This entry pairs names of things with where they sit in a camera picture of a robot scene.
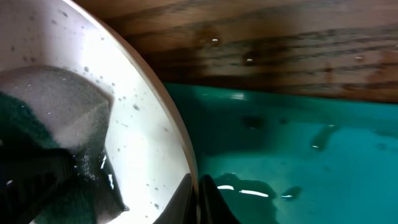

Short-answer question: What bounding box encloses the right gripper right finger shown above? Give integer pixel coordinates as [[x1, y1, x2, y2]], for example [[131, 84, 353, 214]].
[[199, 175, 240, 224]]

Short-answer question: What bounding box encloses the pink white plate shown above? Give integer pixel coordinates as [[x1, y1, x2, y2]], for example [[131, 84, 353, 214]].
[[1, 1, 198, 223]]

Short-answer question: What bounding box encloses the green grey sponge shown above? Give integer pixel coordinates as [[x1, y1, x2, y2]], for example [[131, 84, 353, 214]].
[[1, 66, 127, 223]]

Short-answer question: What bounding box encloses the teal plastic tray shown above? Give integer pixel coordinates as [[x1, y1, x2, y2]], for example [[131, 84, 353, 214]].
[[166, 84, 397, 223]]

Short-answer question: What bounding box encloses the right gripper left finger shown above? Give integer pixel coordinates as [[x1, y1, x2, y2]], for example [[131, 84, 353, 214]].
[[154, 174, 195, 224]]

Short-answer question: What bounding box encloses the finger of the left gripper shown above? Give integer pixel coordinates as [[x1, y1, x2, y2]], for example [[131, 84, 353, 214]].
[[0, 146, 77, 224]]

